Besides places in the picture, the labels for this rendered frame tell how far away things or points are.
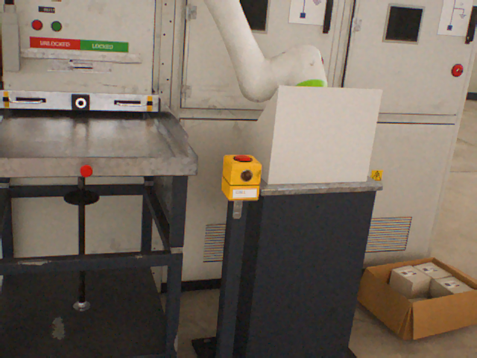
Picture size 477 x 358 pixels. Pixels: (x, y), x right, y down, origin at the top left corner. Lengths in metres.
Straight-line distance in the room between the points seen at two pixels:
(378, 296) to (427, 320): 0.22
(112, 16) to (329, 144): 0.84
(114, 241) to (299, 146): 1.02
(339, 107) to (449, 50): 1.06
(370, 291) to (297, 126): 1.08
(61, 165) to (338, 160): 0.84
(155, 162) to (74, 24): 0.63
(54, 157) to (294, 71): 0.81
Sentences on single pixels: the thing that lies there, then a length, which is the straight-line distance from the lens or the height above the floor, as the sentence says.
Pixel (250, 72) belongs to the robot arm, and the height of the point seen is 1.05.
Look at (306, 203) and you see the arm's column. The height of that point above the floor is 0.70.
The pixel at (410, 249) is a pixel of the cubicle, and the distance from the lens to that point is 2.94.
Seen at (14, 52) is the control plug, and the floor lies 1.06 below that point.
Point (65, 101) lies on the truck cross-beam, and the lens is 2.00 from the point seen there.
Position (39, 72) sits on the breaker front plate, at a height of 0.99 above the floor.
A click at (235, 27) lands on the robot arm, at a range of 1.86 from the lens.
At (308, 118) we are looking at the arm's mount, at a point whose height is 0.96.
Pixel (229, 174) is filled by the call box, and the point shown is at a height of 0.87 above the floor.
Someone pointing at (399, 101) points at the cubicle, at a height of 0.90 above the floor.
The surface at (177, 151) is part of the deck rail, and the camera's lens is 1.62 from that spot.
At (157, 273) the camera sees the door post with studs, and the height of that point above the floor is 0.10.
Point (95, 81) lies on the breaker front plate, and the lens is 2.01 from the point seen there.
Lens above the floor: 1.31
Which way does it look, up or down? 19 degrees down
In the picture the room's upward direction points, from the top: 5 degrees clockwise
